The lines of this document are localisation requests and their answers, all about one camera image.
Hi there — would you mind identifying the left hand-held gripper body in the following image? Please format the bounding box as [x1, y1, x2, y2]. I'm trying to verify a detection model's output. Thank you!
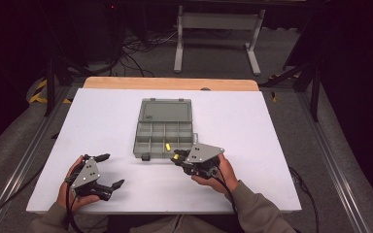
[65, 154, 115, 202]

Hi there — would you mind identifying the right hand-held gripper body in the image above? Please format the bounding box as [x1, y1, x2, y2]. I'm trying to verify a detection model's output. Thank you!
[179, 143, 225, 181]

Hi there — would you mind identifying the grey plastic compartment box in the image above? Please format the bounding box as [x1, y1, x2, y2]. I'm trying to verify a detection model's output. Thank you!
[132, 97, 200, 162]

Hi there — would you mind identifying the person's right hand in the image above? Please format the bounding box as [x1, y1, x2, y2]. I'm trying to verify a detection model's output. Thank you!
[190, 153, 240, 195]

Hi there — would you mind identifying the person's left hand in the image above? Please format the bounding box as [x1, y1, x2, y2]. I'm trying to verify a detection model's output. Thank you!
[56, 154, 101, 213]

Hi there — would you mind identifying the white table board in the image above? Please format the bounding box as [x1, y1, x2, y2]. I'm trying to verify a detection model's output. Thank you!
[25, 87, 303, 216]

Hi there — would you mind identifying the person's lap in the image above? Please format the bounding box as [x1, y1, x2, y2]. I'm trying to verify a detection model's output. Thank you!
[106, 214, 241, 233]

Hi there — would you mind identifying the black metal stand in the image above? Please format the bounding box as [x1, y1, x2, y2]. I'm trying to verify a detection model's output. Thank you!
[44, 54, 90, 117]
[259, 61, 323, 123]

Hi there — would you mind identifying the yellow black floor tape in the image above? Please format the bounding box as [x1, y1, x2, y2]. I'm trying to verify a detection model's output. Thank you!
[28, 79, 73, 105]

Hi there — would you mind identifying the grey metal stand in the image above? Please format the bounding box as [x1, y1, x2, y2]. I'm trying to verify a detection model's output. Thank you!
[173, 5, 266, 77]

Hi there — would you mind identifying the left hand-held gripper cable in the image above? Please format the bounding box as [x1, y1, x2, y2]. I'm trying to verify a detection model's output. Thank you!
[63, 174, 85, 233]

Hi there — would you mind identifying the hand-held gripper cable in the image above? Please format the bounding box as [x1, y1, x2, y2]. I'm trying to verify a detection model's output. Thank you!
[63, 174, 85, 233]
[212, 164, 246, 233]

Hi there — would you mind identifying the right hand-held gripper cable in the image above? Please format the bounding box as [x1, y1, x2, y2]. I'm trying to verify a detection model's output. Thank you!
[212, 164, 246, 233]

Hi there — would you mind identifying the aluminium floor rail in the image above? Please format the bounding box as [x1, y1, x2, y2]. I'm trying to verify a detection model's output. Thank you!
[0, 86, 73, 233]
[295, 91, 370, 233]

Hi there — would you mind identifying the black floor cable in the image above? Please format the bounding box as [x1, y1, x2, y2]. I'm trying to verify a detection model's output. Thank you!
[288, 165, 321, 233]

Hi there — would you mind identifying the bundle of black floor cables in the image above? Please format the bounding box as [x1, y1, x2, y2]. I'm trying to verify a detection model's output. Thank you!
[86, 27, 234, 78]

